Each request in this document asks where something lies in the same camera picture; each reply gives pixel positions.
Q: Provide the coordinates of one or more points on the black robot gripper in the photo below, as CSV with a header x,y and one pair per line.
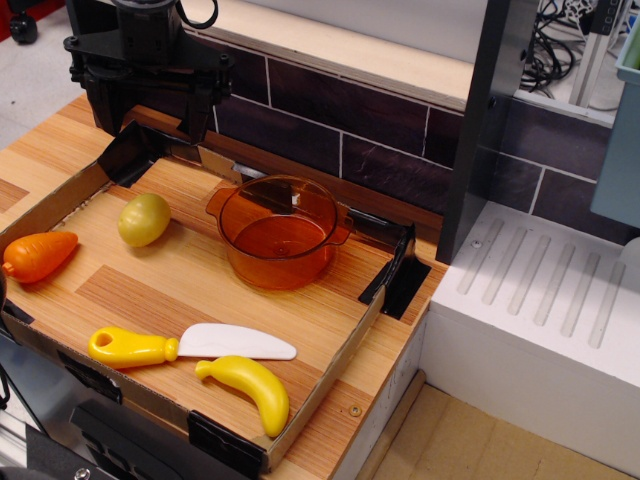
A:
x,y
147,48

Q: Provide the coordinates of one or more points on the yellow plastic toy banana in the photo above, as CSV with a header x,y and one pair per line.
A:
x,y
257,382

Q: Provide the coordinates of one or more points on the orange transparent plastic pot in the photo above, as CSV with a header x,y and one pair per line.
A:
x,y
281,232

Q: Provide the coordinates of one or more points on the yellow green toy potato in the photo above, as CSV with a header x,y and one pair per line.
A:
x,y
144,219

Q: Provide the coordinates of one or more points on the black caster wheel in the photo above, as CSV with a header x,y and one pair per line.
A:
x,y
23,28

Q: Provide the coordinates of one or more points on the orange toy carrot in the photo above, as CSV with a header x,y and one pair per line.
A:
x,y
32,258

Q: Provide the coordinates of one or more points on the brass screw in table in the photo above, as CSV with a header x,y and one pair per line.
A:
x,y
355,410

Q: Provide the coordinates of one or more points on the white dish drying rack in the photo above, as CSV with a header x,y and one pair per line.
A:
x,y
538,324

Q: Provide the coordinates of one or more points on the teal plastic bin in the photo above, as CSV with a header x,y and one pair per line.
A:
x,y
617,191

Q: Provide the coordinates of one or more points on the yellow handled white toy knife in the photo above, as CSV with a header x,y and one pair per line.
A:
x,y
119,348

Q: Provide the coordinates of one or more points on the dark grey vertical post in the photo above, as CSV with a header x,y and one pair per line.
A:
x,y
502,51

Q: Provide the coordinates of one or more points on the aluminium frame rail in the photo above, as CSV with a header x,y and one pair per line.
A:
x,y
603,26

